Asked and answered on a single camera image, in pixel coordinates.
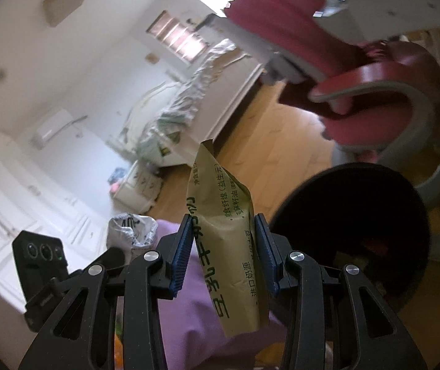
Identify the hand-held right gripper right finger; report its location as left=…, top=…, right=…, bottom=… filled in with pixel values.
left=254, top=213, right=429, bottom=370

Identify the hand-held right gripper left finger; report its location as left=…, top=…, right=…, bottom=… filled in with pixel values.
left=19, top=213, right=195, bottom=370

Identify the olive green snack packet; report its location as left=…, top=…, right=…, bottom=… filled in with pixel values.
left=186, top=140, right=271, bottom=338

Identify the black round trash bin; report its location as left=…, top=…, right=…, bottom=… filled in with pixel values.
left=270, top=164, right=433, bottom=317

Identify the white wardrobe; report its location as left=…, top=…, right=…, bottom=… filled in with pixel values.
left=0, top=123, right=109, bottom=313

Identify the crumpled white plastic bag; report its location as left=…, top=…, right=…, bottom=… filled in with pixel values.
left=107, top=213, right=158, bottom=263

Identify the purple tablecloth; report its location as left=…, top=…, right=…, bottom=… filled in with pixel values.
left=157, top=220, right=286, bottom=370

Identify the white nightstand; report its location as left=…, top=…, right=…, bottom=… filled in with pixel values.
left=114, top=162, right=163, bottom=211

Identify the pink and blue cloth pile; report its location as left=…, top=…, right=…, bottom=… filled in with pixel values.
left=108, top=167, right=127, bottom=194

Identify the white air conditioner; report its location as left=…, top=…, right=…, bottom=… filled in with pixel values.
left=33, top=109, right=74, bottom=149

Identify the white bed with floral bedding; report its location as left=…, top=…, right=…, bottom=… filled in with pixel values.
left=120, top=39, right=265, bottom=168

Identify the red office chair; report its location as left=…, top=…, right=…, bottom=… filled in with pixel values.
left=208, top=0, right=440, bottom=216

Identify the square ceiling light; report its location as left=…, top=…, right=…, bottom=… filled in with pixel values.
left=43, top=0, right=85, bottom=27

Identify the window with pink frame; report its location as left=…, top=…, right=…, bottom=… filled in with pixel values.
left=147, top=10, right=209, bottom=62

